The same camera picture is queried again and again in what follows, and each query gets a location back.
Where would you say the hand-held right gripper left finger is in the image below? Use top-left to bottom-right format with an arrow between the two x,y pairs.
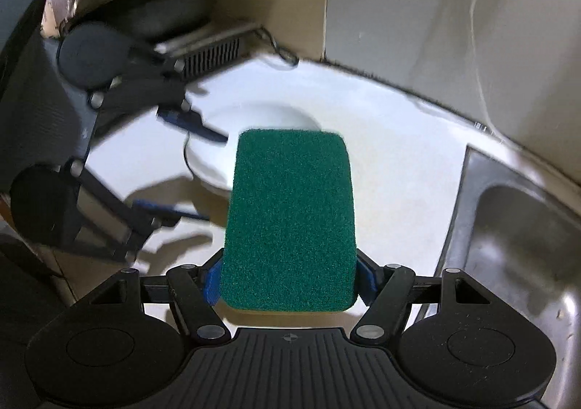
88,249 -> 230,344

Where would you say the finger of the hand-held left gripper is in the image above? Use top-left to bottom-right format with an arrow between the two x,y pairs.
68,158 -> 212,264
86,43 -> 230,145

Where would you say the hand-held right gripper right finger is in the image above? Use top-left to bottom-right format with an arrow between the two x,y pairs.
352,248 -> 491,344

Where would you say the white bowl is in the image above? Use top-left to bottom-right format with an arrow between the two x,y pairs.
183,101 -> 324,201

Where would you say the yellow and green sponge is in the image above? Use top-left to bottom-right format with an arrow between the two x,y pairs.
219,129 -> 357,313

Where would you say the grey induction cooker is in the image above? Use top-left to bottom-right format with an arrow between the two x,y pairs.
154,23 -> 261,78

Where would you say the black frying pan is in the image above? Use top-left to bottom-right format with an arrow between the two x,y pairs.
73,0 -> 225,40

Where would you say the stainless steel sink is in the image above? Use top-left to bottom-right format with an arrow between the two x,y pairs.
411,143 -> 581,409

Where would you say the black power cable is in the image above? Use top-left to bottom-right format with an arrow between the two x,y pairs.
254,27 -> 300,70

